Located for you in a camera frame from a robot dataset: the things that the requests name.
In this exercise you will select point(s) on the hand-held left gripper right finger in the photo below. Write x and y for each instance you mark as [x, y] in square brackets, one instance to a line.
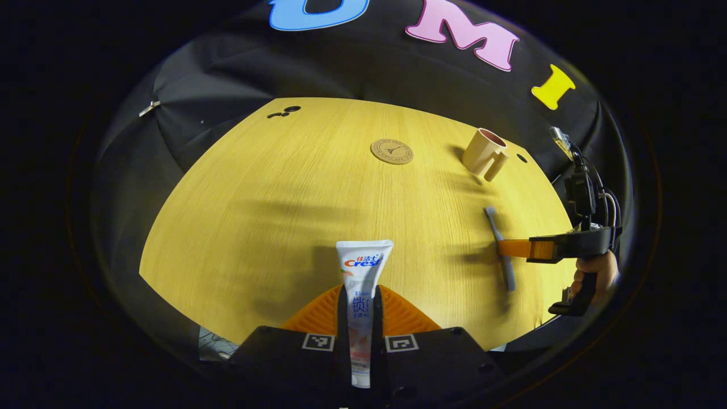
[437, 358]

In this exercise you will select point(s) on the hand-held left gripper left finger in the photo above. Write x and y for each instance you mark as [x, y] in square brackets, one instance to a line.
[284, 358]

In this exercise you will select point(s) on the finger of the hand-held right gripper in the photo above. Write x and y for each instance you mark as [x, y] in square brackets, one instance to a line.
[514, 248]

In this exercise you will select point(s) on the white toothbrush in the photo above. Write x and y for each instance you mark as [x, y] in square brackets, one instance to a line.
[493, 221]

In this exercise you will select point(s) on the beige cup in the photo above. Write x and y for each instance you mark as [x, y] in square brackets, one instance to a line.
[480, 153]

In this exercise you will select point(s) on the white toothpaste tube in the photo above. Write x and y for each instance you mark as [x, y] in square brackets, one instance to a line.
[363, 272]

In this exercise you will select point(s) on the round brown coaster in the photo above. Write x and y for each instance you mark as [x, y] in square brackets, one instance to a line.
[392, 151]

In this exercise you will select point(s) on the wooden desktop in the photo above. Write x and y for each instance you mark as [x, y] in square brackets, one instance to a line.
[272, 227]

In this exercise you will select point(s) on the black backdrop cloth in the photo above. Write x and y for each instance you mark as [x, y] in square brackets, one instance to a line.
[369, 68]

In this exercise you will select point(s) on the white cloth clip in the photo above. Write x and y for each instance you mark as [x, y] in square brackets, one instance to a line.
[149, 108]

